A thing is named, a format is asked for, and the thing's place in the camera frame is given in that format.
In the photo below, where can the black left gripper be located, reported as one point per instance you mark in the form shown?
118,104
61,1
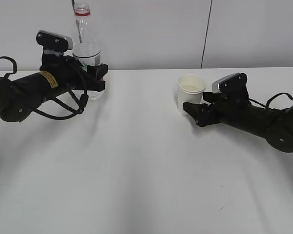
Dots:
61,73

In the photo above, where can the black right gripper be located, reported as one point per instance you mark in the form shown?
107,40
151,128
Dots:
209,114

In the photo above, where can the white paper cup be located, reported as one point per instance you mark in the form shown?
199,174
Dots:
190,89

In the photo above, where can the clear water bottle red label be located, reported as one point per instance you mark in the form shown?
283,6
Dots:
86,47

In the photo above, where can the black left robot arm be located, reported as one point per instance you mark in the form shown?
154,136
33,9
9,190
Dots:
20,97

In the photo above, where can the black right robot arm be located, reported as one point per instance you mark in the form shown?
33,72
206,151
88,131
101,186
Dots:
275,126

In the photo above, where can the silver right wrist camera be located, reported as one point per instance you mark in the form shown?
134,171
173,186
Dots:
232,86

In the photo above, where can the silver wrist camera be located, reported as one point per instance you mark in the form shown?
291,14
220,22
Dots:
53,41
232,86

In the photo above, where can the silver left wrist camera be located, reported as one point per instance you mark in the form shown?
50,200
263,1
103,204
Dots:
53,41

